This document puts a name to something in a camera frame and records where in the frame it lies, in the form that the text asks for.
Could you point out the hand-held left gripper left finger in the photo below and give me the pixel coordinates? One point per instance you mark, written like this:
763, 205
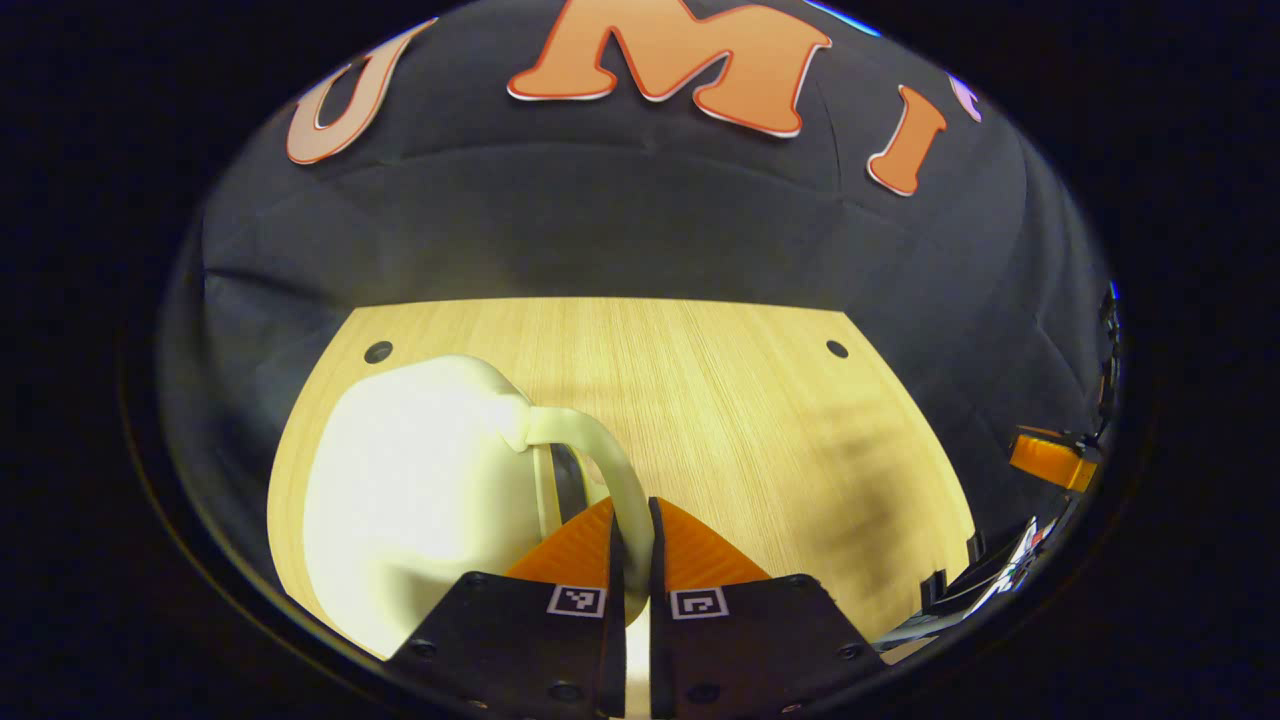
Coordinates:
612, 640

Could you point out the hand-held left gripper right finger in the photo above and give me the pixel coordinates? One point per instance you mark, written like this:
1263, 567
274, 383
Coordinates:
658, 650

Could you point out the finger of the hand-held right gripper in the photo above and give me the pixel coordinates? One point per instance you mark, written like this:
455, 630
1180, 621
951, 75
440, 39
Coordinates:
1050, 462

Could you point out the pale yellow suitcase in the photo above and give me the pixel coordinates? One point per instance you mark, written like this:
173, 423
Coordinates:
420, 500

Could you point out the black table edge clamp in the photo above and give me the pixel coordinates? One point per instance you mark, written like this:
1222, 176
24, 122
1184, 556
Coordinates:
934, 590
977, 546

